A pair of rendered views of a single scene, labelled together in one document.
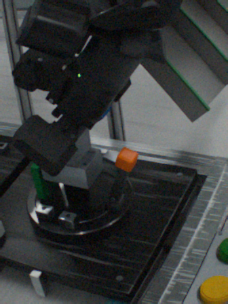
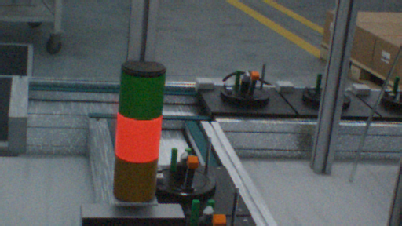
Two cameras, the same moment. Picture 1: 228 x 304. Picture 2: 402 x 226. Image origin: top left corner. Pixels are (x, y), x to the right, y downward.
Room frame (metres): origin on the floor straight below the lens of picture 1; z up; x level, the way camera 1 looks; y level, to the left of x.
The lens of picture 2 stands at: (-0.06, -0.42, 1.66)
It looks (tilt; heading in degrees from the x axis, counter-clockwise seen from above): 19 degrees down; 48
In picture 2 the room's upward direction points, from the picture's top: 6 degrees clockwise
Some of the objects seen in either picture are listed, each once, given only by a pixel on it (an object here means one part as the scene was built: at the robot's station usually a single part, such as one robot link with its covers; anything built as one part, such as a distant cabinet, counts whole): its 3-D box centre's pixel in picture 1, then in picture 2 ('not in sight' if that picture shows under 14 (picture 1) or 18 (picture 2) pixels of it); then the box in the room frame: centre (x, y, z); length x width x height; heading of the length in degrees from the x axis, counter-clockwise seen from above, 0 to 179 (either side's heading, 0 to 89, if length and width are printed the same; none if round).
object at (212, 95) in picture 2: not in sight; (246, 84); (1.44, 1.09, 1.01); 0.24 x 0.24 x 0.13; 61
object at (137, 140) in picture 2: not in sight; (138, 133); (0.44, 0.25, 1.33); 0.05 x 0.05 x 0.05
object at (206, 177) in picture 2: not in sight; (183, 169); (0.91, 0.71, 1.01); 0.24 x 0.24 x 0.13; 61
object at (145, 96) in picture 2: not in sight; (141, 92); (0.44, 0.25, 1.38); 0.05 x 0.05 x 0.05
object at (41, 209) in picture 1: (45, 212); not in sight; (0.52, 0.09, 1.00); 0.02 x 0.01 x 0.02; 61
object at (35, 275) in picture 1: (39, 283); not in sight; (0.44, 0.11, 0.95); 0.01 x 0.01 x 0.04; 61
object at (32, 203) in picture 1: (79, 201); not in sight; (0.55, 0.05, 0.98); 0.14 x 0.14 x 0.02
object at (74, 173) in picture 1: (62, 149); not in sight; (0.56, 0.06, 1.06); 0.08 x 0.04 x 0.07; 61
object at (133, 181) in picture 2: not in sight; (135, 173); (0.44, 0.25, 1.28); 0.05 x 0.05 x 0.05
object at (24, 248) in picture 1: (81, 213); not in sight; (0.55, 0.05, 0.96); 0.24 x 0.24 x 0.02; 61
